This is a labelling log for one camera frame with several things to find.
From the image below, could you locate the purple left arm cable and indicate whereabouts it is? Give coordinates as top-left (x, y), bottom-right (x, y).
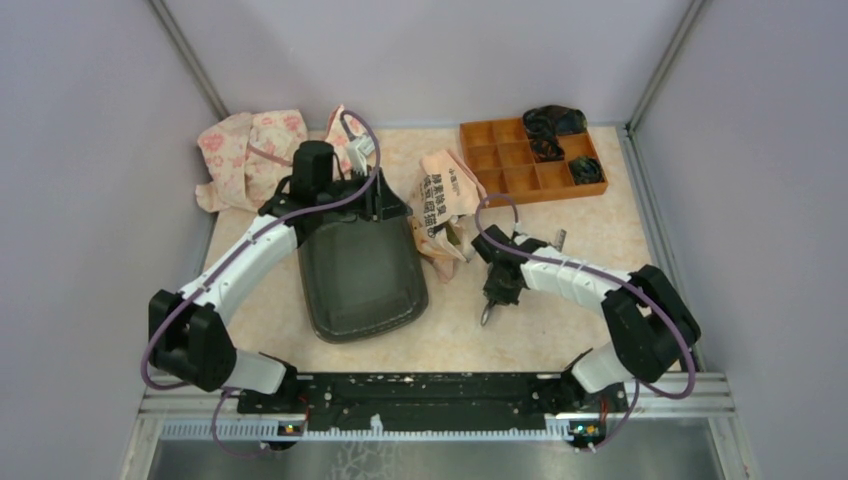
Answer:
top-left (140, 109), bottom-right (382, 460)

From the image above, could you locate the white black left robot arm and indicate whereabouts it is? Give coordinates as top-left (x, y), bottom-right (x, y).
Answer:
top-left (140, 140), bottom-right (412, 414)

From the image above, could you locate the aluminium front frame rail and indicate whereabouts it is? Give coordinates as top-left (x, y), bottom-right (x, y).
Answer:
top-left (139, 372), bottom-right (735, 446)

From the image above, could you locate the orange black rolled tie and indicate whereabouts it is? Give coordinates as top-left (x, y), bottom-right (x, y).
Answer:
top-left (529, 136), bottom-right (565, 163)

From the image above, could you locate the pink cat litter bag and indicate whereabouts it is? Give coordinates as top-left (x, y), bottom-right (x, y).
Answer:
top-left (407, 149), bottom-right (486, 283)

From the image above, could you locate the dark grey litter box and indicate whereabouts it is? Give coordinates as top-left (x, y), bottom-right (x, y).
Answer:
top-left (298, 217), bottom-right (429, 344)

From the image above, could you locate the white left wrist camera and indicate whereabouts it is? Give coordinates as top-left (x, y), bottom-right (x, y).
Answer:
top-left (346, 134), bottom-right (375, 175)

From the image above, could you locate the pink floral cloth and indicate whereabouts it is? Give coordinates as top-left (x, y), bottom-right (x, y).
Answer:
top-left (194, 104), bottom-right (372, 215)

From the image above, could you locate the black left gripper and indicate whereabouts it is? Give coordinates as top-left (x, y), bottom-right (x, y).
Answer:
top-left (317, 164), bottom-right (413, 223)

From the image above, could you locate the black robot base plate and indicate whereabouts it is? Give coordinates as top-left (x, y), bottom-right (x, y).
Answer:
top-left (237, 372), bottom-right (627, 433)

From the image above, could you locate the grey bag sealing clip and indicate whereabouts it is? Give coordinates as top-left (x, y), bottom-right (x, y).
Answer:
top-left (553, 229), bottom-right (567, 252)

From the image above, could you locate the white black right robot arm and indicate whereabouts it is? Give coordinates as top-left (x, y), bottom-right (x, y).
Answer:
top-left (472, 225), bottom-right (701, 412)

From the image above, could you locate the orange wooden compartment organizer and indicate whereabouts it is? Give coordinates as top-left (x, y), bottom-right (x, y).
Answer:
top-left (459, 117), bottom-right (608, 204)

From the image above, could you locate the grey metal litter scoop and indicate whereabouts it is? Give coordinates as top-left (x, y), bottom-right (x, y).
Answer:
top-left (480, 301), bottom-right (497, 327)

